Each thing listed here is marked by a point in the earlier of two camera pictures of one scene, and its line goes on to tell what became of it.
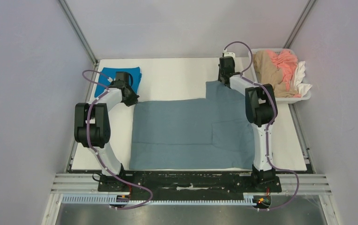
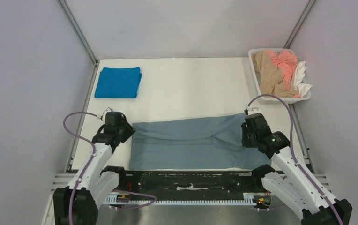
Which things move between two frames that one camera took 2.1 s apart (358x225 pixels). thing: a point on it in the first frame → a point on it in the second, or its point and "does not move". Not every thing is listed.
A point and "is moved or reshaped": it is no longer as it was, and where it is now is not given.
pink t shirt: (286, 61) does not move
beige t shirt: (267, 71) does not move
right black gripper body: (224, 80) → (247, 136)
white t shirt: (300, 86) does not move
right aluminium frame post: (299, 24) does not move
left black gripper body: (132, 97) → (125, 131)
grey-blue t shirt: (213, 133) is moved or reshaped
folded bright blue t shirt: (111, 72) does not move
